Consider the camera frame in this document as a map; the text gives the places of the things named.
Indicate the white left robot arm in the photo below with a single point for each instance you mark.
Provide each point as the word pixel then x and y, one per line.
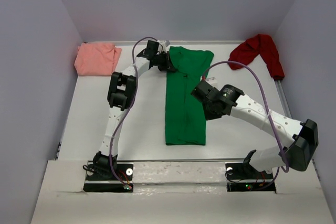
pixel 121 95

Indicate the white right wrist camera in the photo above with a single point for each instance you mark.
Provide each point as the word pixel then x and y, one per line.
pixel 212 81

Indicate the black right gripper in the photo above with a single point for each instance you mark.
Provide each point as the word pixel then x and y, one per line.
pixel 209 115

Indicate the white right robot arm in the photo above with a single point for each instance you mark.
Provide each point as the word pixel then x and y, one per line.
pixel 245 108

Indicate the red t-shirt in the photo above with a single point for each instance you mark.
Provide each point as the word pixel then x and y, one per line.
pixel 259 45

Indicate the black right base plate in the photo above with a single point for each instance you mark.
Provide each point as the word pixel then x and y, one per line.
pixel 241 180

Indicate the green t-shirt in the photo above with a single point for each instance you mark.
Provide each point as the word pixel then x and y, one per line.
pixel 185 122

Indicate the folded pink t-shirt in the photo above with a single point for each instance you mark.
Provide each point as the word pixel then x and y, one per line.
pixel 97 59

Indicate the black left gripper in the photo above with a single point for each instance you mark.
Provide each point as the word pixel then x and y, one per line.
pixel 167 65

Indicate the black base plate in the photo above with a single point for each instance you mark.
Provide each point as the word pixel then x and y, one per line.
pixel 99 181
pixel 241 180

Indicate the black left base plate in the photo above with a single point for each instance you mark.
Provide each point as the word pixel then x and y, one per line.
pixel 99 181

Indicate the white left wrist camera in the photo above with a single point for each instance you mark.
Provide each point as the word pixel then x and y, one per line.
pixel 164 43

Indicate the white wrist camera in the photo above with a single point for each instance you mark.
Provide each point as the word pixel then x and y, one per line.
pixel 212 81
pixel 164 43

